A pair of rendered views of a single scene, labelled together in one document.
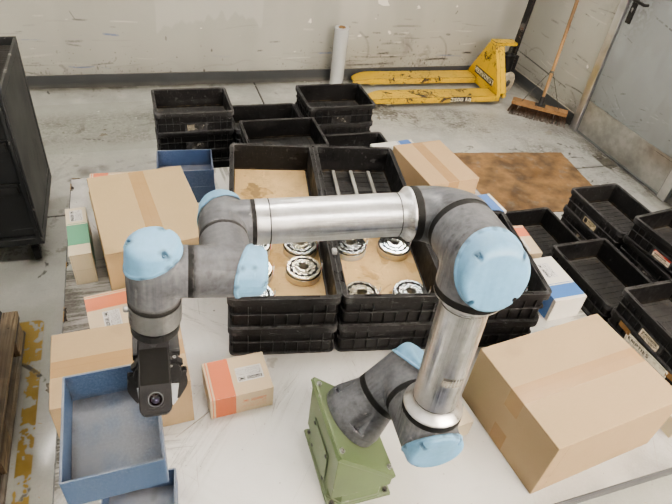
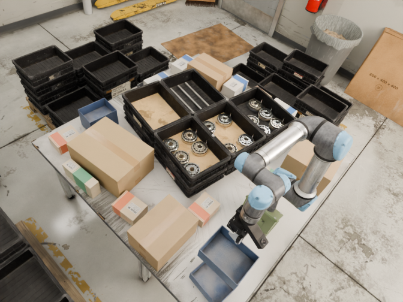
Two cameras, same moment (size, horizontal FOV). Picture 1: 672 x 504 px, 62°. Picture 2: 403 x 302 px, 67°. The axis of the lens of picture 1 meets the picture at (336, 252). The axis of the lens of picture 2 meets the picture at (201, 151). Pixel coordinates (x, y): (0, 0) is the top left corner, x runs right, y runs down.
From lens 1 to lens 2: 0.86 m
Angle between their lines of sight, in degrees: 26
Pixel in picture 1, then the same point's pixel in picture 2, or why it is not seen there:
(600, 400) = not seen: hidden behind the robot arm
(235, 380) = (205, 208)
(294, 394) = (222, 201)
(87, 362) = (153, 233)
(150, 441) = (237, 253)
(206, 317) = (164, 186)
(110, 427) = (220, 256)
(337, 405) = not seen: hidden behind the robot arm
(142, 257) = (267, 202)
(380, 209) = (295, 136)
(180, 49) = not seen: outside the picture
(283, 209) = (270, 153)
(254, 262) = (287, 182)
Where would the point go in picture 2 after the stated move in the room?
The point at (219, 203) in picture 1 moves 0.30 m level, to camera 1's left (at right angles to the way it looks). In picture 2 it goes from (250, 161) to (176, 184)
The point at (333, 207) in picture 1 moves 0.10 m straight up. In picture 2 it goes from (283, 143) to (292, 126)
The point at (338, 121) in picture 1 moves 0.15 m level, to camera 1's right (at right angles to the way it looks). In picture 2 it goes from (126, 46) to (141, 44)
